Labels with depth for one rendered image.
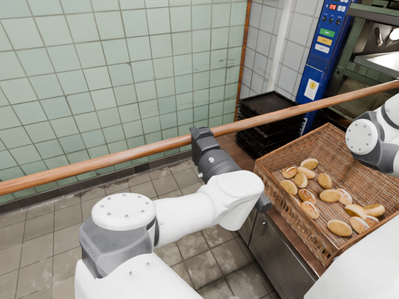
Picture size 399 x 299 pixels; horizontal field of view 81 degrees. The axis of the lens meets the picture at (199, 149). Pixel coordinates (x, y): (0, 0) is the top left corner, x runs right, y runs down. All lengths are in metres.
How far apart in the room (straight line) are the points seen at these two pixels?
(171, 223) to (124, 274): 0.14
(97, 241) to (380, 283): 0.25
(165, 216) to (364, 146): 0.44
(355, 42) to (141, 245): 1.31
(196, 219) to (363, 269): 0.23
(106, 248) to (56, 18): 1.51
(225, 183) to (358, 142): 0.32
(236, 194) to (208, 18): 1.58
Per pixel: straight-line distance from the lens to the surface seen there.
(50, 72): 1.76
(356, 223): 1.34
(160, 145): 0.62
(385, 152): 0.59
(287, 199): 1.19
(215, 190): 0.42
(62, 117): 1.89
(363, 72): 1.39
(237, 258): 1.76
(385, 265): 0.27
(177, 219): 0.37
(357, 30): 1.41
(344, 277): 0.27
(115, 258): 0.26
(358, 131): 0.61
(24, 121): 1.92
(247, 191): 0.44
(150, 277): 0.25
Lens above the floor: 1.58
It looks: 40 degrees down
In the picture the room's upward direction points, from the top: straight up
